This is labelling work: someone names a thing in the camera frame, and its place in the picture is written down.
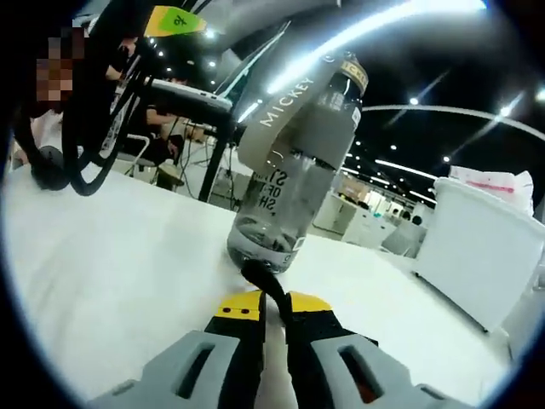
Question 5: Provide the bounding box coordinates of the grey laptop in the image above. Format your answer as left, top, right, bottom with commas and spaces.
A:
144, 20, 300, 129

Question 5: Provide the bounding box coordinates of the black data cable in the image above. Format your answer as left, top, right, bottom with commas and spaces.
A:
11, 25, 154, 198

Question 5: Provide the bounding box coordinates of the white chair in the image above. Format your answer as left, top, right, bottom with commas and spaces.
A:
122, 133, 172, 182

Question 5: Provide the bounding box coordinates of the black laptop stand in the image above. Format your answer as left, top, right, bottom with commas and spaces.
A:
198, 121, 233, 204

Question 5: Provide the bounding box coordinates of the dark transparent water bottle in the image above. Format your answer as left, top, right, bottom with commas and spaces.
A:
225, 49, 370, 274

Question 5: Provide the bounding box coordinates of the person's right hand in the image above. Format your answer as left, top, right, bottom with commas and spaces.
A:
262, 323, 300, 409

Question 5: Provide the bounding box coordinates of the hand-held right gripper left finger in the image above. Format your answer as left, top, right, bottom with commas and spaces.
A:
88, 289, 267, 409

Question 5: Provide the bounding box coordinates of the black Velcro strap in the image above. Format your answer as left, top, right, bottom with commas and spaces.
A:
240, 259, 300, 347

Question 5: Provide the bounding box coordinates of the pile of plastic bags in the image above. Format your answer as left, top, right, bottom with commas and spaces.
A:
449, 164, 536, 215

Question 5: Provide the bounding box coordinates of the white storage box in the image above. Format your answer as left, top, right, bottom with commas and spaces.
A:
416, 176, 545, 334

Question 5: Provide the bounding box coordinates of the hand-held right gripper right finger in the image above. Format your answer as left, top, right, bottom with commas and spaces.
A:
284, 291, 474, 409

